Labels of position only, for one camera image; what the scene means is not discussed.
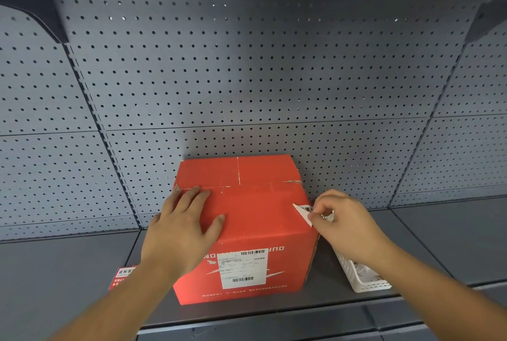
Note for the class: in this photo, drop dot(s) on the grey lower shelf board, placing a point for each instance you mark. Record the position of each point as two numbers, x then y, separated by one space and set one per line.
59 273

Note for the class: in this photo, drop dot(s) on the red white sticker sheet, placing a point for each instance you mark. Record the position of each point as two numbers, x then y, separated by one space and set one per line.
120 277

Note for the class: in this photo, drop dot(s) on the dark shelf bracket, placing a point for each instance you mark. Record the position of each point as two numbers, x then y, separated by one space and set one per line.
35 8
487 20

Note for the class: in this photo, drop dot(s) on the person's left hand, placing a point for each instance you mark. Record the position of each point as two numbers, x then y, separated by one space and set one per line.
178 233

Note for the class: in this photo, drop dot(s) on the white plastic mesh basket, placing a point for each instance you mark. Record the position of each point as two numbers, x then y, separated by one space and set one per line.
366 283

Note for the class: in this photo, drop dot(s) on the grey pegboard back panel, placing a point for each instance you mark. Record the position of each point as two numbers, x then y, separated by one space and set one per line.
51 162
257 75
463 154

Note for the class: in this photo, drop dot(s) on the person's left forearm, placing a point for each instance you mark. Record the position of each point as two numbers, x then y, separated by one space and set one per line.
126 305

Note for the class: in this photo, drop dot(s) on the person's right forearm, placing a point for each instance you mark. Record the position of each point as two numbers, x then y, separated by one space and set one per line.
439 293

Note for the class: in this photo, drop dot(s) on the white shipping label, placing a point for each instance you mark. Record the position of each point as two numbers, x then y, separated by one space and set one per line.
243 269

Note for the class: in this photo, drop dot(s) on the red cardboard box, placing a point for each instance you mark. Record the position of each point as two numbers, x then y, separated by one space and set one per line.
253 210

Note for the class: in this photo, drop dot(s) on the person's right hand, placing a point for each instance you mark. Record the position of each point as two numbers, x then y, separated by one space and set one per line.
348 226

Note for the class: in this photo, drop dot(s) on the red white seal sticker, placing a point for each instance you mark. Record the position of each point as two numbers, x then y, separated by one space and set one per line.
303 212

